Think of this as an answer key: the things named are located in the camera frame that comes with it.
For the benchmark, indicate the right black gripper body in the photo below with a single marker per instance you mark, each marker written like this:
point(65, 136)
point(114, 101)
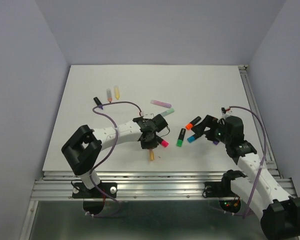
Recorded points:
point(220, 134)

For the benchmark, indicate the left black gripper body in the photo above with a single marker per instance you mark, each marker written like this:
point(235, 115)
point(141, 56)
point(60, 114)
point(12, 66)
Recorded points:
point(151, 143)

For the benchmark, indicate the gold pastel highlighter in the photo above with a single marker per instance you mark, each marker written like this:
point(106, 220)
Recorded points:
point(151, 155)

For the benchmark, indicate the yellow pastel highlighter body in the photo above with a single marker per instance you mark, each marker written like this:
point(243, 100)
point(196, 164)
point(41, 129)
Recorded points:
point(117, 92)

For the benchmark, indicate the purple black highlighter body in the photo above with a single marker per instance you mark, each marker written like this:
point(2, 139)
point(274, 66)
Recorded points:
point(98, 103)

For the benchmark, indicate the peach pastel highlighter body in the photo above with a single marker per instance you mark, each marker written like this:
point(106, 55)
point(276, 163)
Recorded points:
point(109, 95)

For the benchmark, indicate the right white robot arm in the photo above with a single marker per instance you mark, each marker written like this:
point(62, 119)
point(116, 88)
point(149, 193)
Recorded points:
point(276, 209)

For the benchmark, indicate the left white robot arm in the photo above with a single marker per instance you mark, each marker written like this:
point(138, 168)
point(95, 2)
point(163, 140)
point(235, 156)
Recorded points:
point(84, 146)

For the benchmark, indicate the orange black highlighter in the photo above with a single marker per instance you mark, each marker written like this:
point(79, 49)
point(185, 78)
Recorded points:
point(193, 123)

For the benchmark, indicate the pink black highlighter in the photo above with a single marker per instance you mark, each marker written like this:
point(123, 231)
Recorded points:
point(162, 142)

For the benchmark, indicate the blue black highlighter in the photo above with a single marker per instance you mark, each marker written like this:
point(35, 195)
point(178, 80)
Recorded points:
point(192, 138)

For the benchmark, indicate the pink pastel highlighter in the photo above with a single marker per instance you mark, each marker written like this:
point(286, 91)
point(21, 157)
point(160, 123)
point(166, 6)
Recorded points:
point(161, 104)

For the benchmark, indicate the green black highlighter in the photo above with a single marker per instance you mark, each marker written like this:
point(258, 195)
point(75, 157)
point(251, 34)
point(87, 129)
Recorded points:
point(181, 137)

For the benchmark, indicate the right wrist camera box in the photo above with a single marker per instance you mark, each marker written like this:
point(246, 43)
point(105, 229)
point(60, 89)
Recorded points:
point(226, 112)

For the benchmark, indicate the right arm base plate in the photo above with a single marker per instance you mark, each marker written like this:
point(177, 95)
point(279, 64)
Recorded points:
point(217, 189)

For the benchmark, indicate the aluminium right side rail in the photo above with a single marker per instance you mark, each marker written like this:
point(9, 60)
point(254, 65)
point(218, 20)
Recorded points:
point(270, 159)

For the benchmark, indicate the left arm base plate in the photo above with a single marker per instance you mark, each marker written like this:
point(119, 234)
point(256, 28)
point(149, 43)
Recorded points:
point(80, 191)

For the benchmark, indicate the aluminium front rail frame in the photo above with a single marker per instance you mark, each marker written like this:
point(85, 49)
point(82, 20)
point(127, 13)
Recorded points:
point(154, 206)

